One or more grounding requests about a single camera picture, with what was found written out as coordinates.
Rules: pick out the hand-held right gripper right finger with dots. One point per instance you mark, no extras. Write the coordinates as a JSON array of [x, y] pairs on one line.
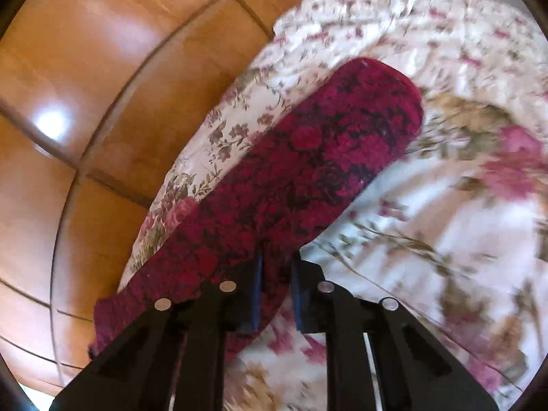
[[298, 297]]

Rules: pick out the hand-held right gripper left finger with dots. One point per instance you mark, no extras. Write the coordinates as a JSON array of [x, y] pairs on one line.
[[256, 293]]

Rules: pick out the dark red knit sweater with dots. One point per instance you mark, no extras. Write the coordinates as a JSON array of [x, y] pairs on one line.
[[321, 145]]

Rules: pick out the floral bedspread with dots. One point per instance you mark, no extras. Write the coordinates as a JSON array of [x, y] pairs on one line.
[[449, 231]]

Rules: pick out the wooden headboard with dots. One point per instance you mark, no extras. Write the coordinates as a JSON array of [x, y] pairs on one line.
[[128, 72]]

